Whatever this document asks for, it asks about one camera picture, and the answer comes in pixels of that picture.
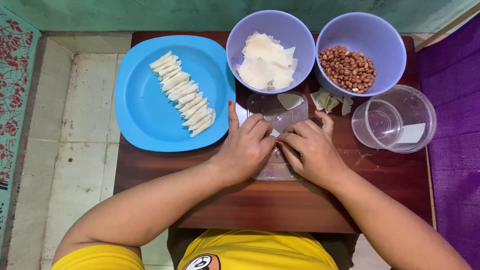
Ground heap of brown peanuts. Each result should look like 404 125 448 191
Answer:
319 45 378 94

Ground purple bowl with peanuts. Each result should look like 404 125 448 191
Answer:
315 12 407 98

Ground single flat wrapper sheet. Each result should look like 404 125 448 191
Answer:
277 93 304 111

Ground large clear round container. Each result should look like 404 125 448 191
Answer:
364 84 437 154

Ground row of rolled white wrappers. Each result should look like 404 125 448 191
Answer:
149 50 217 138

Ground purple floor mat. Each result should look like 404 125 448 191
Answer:
415 13 480 269

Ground clear rectangular plastic lid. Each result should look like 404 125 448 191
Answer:
246 91 309 182

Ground purple bowl with wrapper sheets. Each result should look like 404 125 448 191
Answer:
226 10 316 95

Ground person's left hand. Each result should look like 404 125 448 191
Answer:
214 100 278 187

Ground crumpled wrapper scraps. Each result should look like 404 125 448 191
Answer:
310 88 344 114

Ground green red floral mat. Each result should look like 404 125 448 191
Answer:
0 5 42 248

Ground person's right hand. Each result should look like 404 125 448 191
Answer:
277 110 352 190

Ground person's yellow shirt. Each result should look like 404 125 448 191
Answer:
50 229 340 270

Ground small clear round container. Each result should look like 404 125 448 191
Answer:
351 99 404 149

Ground narrow torn wrapper scrap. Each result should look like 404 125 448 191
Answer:
341 95 354 116

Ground blue plastic plate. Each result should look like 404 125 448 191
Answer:
115 35 237 153

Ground pile of white wrapper sheets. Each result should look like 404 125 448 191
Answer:
235 31 299 92

